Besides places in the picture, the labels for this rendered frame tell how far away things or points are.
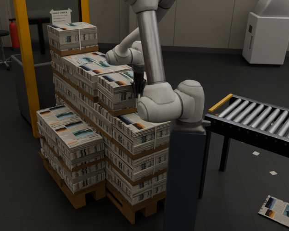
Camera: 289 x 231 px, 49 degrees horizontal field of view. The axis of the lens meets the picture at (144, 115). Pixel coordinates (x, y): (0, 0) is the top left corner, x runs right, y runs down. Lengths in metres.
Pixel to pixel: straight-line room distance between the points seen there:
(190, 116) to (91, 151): 1.03
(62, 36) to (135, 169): 1.37
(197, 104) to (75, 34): 1.59
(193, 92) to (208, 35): 5.56
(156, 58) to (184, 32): 5.55
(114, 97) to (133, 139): 0.34
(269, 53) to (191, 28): 1.71
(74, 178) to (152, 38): 1.39
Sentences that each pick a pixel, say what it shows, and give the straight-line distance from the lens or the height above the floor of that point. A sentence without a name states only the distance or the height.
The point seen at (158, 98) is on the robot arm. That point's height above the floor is 1.23.
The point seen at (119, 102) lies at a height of 0.94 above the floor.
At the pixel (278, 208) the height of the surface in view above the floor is 0.01.
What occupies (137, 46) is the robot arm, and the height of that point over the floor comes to 1.35.
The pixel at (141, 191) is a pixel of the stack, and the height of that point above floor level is 0.28.
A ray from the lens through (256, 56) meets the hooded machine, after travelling 6.61.
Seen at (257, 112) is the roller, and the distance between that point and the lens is 2.71.
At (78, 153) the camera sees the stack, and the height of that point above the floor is 0.53.
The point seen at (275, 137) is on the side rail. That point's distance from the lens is 2.37.
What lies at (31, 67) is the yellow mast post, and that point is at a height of 0.83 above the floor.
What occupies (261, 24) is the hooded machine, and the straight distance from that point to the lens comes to 6.48.
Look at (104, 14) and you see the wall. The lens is 7.26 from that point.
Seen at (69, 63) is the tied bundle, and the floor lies 1.04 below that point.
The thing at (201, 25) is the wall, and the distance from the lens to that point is 7.21.
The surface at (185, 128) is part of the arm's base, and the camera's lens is 1.82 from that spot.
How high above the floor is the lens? 1.89
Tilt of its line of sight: 27 degrees down
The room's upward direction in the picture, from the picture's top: 2 degrees clockwise
